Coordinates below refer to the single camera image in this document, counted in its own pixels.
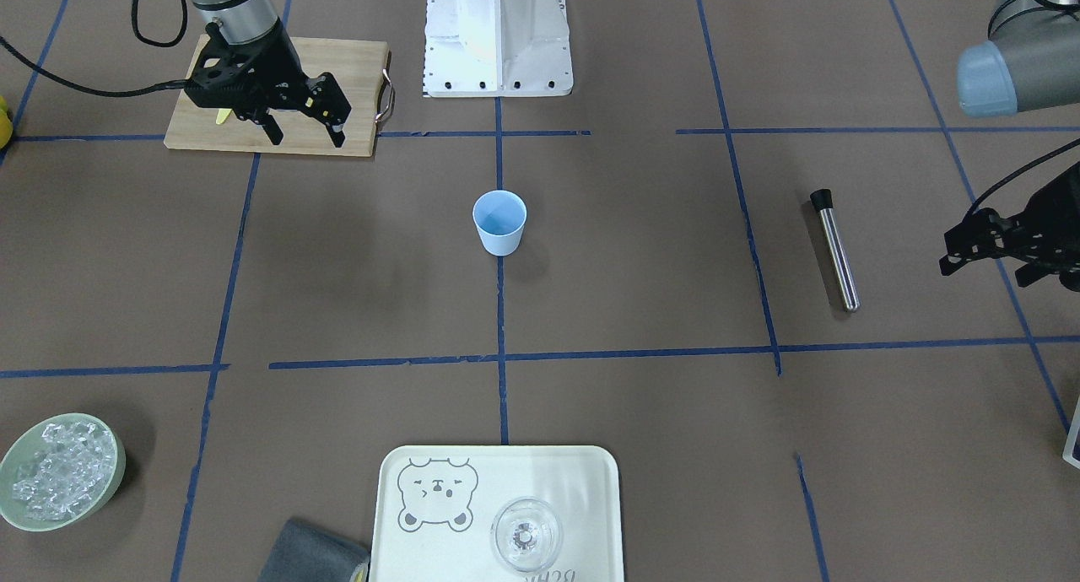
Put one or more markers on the green bowl of ice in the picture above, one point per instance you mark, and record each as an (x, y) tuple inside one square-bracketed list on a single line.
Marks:
[(60, 471)]

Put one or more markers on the clear wine glass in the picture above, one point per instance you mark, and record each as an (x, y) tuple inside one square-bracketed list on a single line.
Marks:
[(527, 536)]

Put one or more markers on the cream bear tray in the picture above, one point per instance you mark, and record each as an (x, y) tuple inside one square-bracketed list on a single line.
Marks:
[(435, 506)]

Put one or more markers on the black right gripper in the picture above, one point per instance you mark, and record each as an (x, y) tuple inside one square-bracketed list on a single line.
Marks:
[(282, 69)]

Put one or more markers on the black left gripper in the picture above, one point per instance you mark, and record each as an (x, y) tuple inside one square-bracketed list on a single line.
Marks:
[(1056, 201)]

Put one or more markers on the grey folded cloth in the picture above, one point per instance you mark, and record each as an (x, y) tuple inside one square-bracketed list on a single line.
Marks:
[(304, 552)]

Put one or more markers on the whole yellow lemon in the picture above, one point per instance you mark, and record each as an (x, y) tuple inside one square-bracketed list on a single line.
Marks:
[(6, 124)]

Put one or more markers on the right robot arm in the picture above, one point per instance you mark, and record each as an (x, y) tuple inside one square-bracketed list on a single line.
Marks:
[(242, 20)]

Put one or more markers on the blue plastic cup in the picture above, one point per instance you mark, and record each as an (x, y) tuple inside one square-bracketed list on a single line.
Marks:
[(500, 217)]

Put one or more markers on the bamboo cutting board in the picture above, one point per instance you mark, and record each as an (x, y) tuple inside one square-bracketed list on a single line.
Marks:
[(358, 67)]

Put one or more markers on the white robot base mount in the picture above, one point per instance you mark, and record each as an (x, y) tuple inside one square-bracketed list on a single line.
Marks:
[(497, 48)]

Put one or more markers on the steel muddler black tip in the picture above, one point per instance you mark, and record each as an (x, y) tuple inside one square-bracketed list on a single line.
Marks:
[(823, 204)]

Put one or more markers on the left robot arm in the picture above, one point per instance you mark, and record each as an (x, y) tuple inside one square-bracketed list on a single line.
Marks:
[(1029, 61)]

